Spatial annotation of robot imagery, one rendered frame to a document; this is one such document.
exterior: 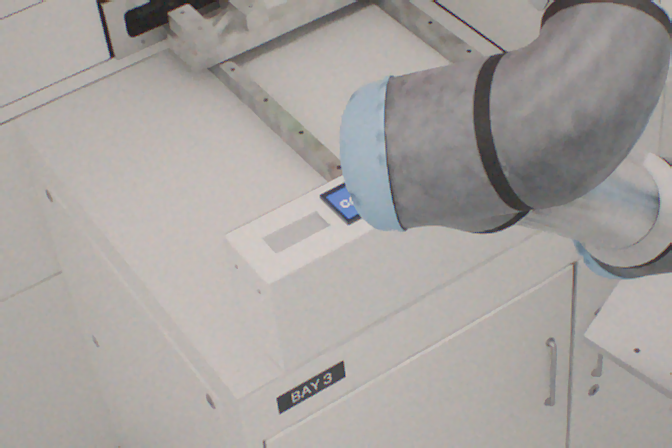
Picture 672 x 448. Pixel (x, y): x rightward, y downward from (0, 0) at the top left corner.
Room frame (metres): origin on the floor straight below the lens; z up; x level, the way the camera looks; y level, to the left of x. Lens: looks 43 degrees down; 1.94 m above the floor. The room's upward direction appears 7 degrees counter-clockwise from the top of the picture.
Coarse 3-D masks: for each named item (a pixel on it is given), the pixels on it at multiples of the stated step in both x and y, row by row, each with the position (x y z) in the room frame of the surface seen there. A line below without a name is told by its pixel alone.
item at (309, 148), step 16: (224, 64) 1.52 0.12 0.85; (224, 80) 1.51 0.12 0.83; (240, 80) 1.48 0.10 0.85; (240, 96) 1.47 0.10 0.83; (256, 96) 1.44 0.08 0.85; (256, 112) 1.44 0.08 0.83; (272, 112) 1.40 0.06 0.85; (288, 112) 1.40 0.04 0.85; (272, 128) 1.40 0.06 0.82; (288, 128) 1.36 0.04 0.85; (304, 128) 1.36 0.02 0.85; (288, 144) 1.36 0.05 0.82; (304, 144) 1.33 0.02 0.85; (320, 144) 1.32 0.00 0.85; (304, 160) 1.33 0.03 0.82; (320, 160) 1.29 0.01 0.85; (336, 160) 1.29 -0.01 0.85; (336, 176) 1.26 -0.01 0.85
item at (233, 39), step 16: (272, 0) 1.62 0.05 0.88; (288, 0) 1.61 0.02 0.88; (304, 0) 1.61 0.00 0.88; (320, 0) 1.60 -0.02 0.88; (336, 0) 1.61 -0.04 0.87; (352, 0) 1.63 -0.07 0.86; (208, 16) 1.60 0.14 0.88; (272, 16) 1.58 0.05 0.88; (288, 16) 1.58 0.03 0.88; (304, 16) 1.59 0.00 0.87; (320, 16) 1.60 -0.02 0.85; (224, 32) 1.55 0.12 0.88; (240, 32) 1.55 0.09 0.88; (256, 32) 1.55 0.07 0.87; (272, 32) 1.56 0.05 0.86; (176, 48) 1.55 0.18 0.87; (224, 48) 1.53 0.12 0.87; (240, 48) 1.54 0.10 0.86; (192, 64) 1.51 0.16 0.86; (208, 64) 1.51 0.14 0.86
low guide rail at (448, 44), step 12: (372, 0) 1.67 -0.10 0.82; (384, 0) 1.64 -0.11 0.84; (396, 0) 1.62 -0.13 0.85; (408, 0) 1.62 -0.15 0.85; (396, 12) 1.61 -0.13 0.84; (408, 12) 1.59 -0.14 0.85; (420, 12) 1.59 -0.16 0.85; (408, 24) 1.59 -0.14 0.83; (420, 24) 1.56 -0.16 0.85; (432, 24) 1.55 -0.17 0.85; (420, 36) 1.56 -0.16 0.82; (432, 36) 1.54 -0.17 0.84; (444, 36) 1.52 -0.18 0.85; (456, 36) 1.52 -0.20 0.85; (444, 48) 1.51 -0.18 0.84; (456, 48) 1.49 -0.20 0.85; (468, 48) 1.49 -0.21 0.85; (456, 60) 1.49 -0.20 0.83
